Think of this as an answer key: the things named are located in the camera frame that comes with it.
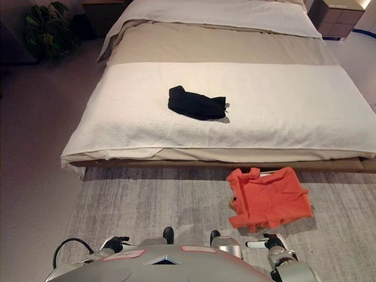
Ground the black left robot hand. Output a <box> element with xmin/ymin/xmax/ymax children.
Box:
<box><xmin>99</xmin><ymin>236</ymin><xmax>132</xmax><ymax>253</ymax></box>

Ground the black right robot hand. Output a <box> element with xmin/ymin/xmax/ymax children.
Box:
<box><xmin>245</xmin><ymin>233</ymin><xmax>287</xmax><ymax>250</ymax></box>

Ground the black garment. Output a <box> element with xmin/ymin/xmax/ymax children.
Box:
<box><xmin>167</xmin><ymin>85</ymin><xmax>231</xmax><ymax>122</ymax></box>

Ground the white textured bed blanket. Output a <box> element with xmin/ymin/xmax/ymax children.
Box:
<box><xmin>60</xmin><ymin>62</ymin><xmax>376</xmax><ymax>165</ymax></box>

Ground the white bed sheet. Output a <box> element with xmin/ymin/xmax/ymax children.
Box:
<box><xmin>104</xmin><ymin>0</ymin><xmax>323</xmax><ymax>39</ymax></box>

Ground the orange garment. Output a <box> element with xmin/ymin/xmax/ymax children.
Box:
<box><xmin>226</xmin><ymin>167</ymin><xmax>314</xmax><ymax>234</ymax></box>

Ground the silver right robot leg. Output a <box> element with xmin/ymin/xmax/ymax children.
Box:
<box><xmin>209</xmin><ymin>230</ymin><xmax>245</xmax><ymax>261</ymax></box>

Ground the grey patterned rug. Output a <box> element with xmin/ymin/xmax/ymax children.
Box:
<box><xmin>66</xmin><ymin>167</ymin><xmax>376</xmax><ymax>282</ymax></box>

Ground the silver robot torso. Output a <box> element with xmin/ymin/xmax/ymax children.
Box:
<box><xmin>46</xmin><ymin>245</ymin><xmax>274</xmax><ymax>282</ymax></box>

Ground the beige duvet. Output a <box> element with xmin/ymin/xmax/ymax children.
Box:
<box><xmin>98</xmin><ymin>19</ymin><xmax>341</xmax><ymax>67</ymax></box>

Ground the dark cabinet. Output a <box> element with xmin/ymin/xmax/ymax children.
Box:
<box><xmin>0</xmin><ymin>19</ymin><xmax>39</xmax><ymax>66</ymax></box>

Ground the green potted plant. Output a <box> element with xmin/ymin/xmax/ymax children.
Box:
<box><xmin>23</xmin><ymin>1</ymin><xmax>75</xmax><ymax>60</ymax></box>

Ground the dark wooden nightstand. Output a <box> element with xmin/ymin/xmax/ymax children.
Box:
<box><xmin>81</xmin><ymin>0</ymin><xmax>127</xmax><ymax>36</ymax></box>

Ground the light wooden nightstand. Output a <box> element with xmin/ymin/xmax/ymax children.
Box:
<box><xmin>307</xmin><ymin>0</ymin><xmax>368</xmax><ymax>39</ymax></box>

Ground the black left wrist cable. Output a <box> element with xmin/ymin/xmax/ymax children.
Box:
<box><xmin>52</xmin><ymin>237</ymin><xmax>95</xmax><ymax>267</ymax></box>

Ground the wooden bed frame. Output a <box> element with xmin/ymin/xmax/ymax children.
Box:
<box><xmin>70</xmin><ymin>157</ymin><xmax>376</xmax><ymax>174</ymax></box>

